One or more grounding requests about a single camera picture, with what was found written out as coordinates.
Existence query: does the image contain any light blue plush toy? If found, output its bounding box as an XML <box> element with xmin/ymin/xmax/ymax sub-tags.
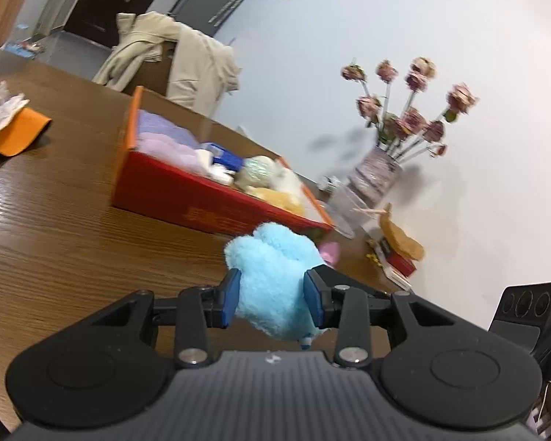
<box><xmin>224</xmin><ymin>222</ymin><xmax>324</xmax><ymax>349</ymax></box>

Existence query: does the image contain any dried pink rose bouquet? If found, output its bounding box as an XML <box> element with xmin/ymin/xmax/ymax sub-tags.
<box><xmin>340</xmin><ymin>57</ymin><xmax>479</xmax><ymax>163</ymax></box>

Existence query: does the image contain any beige coat on chair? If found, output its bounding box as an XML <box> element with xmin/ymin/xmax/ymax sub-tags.
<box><xmin>93</xmin><ymin>12</ymin><xmax>241</xmax><ymax>116</ymax></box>

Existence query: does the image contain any white and yellow plush toy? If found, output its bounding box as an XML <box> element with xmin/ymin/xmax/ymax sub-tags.
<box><xmin>235</xmin><ymin>155</ymin><xmax>305</xmax><ymax>217</ymax></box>

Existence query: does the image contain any pink satin bow scrunchie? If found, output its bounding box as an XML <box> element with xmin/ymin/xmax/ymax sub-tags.
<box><xmin>318</xmin><ymin>242</ymin><xmax>341</xmax><ymax>268</ymax></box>

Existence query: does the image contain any orange cloth with white items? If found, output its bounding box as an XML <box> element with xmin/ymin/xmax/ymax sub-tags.
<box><xmin>0</xmin><ymin>75</ymin><xmax>53</xmax><ymax>158</ymax></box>

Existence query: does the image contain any brown paper liner stack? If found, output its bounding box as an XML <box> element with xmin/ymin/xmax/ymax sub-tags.
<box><xmin>378</xmin><ymin>212</ymin><xmax>425</xmax><ymax>261</ymax></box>

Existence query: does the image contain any blue tissue pack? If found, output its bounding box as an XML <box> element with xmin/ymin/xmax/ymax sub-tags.
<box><xmin>204</xmin><ymin>142</ymin><xmax>244</xmax><ymax>172</ymax></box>

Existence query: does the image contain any clear plastic cup with saucer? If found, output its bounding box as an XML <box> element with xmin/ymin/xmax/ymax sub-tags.
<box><xmin>324</xmin><ymin>186</ymin><xmax>371</xmax><ymax>239</ymax></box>

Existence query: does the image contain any red orange cardboard box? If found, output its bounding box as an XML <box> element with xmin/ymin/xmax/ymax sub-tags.
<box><xmin>111</xmin><ymin>86</ymin><xmax>333</xmax><ymax>238</ymax></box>

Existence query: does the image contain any pink textured vase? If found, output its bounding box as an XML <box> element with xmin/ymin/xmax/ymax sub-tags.
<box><xmin>348</xmin><ymin>147</ymin><xmax>402</xmax><ymax>208</ymax></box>

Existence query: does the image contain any purple folded towel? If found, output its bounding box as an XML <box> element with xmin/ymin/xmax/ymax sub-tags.
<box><xmin>136</xmin><ymin>110</ymin><xmax>210</xmax><ymax>176</ymax></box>

